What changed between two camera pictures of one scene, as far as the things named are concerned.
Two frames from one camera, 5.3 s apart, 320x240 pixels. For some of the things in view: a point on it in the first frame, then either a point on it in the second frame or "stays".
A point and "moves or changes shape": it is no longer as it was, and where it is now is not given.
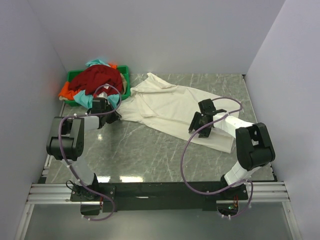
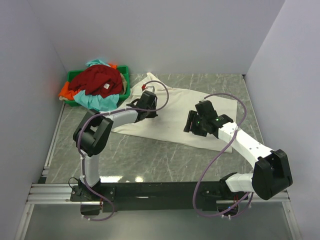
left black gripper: (115, 116) -> (154, 114)
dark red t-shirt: (97, 79) stays
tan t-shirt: (124, 83) stays
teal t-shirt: (87, 100) stays
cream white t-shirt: (161, 105) moves or changes shape
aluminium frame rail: (46, 194) stays
